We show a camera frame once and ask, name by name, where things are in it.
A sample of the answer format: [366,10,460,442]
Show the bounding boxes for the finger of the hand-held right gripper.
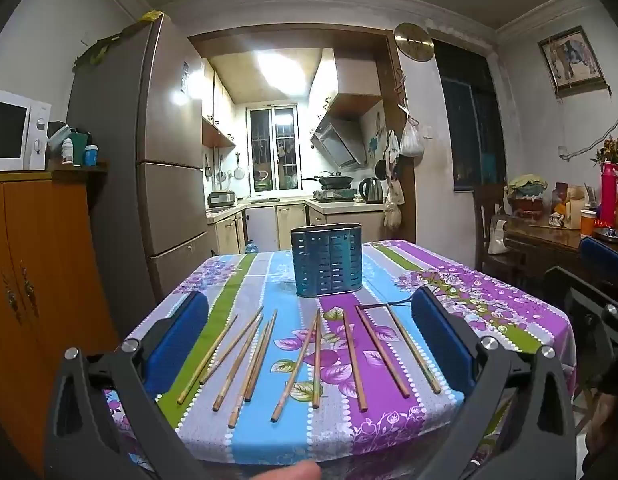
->
[543,265,618,309]
[564,288,618,362]

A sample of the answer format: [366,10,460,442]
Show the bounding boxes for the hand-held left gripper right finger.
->
[411,287,576,480]

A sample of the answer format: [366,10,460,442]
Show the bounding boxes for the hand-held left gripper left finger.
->
[44,290,212,480]

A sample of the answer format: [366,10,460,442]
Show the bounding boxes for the bunch of wooden chopsticks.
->
[177,304,442,429]

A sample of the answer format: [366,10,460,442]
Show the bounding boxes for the perforated metal utensil holder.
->
[289,223,365,299]

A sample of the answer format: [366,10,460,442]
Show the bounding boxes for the person's right forearm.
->
[583,372,618,479]

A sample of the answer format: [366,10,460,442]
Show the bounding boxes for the person's left hand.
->
[258,461,323,480]

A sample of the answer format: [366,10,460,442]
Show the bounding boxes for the blue chair back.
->
[578,236,618,282]

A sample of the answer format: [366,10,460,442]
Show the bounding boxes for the dark wooden side table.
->
[503,224,618,307]

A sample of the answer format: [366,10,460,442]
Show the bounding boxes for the dark wooden chair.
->
[473,182,521,287]

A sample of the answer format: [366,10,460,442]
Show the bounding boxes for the red thermos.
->
[600,161,618,226]

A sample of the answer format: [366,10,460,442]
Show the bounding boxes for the cloth covered pot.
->
[506,173,549,216]

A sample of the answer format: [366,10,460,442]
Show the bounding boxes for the floral striped tablecloth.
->
[103,239,576,480]

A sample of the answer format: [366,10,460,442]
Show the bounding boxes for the flower bouquet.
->
[591,135,618,166]

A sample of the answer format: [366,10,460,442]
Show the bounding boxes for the hanging beige bags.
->
[383,180,405,232]

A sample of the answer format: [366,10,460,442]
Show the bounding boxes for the base kitchen cabinets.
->
[206,199,385,257]

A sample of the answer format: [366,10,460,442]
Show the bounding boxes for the orange wooden cabinet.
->
[0,161,120,477]

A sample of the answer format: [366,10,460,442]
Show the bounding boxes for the electric kettle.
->
[358,177,385,205]

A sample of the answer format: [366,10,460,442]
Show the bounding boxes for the gas stove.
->
[312,187,358,202]

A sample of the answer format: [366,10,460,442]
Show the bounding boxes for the black wok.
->
[301,171,348,190]

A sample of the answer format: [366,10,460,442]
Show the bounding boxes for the dark window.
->
[433,39,508,192]

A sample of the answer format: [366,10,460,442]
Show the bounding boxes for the hanging white plastic bag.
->
[398,114,425,157]

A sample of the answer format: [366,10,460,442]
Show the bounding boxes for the brown refrigerator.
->
[66,12,212,328]

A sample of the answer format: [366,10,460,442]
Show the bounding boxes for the barred kitchen window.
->
[246,104,301,192]

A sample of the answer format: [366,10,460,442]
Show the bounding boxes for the green container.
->
[70,130,92,167]

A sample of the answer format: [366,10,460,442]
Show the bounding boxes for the steel range hood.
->
[309,110,368,170]

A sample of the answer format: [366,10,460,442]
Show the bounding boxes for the white microwave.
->
[0,87,52,172]

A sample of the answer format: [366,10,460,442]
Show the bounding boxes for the cabinet above range hood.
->
[309,49,386,122]

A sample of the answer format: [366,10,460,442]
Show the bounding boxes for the yellow green cloth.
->
[73,9,163,69]

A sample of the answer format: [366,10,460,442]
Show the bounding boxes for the wall cable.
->
[558,104,618,162]

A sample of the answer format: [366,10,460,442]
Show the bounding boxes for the framed wall picture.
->
[537,25,606,94]

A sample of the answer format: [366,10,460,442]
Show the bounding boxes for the wall kitchen cabinets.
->
[201,59,238,149]

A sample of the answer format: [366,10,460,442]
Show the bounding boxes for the round gold wall clock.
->
[393,22,435,63]

